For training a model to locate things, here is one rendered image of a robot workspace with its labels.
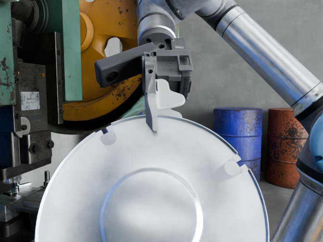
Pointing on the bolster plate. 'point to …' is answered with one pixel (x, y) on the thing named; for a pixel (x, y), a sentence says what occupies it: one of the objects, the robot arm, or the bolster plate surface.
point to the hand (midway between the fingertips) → (149, 127)
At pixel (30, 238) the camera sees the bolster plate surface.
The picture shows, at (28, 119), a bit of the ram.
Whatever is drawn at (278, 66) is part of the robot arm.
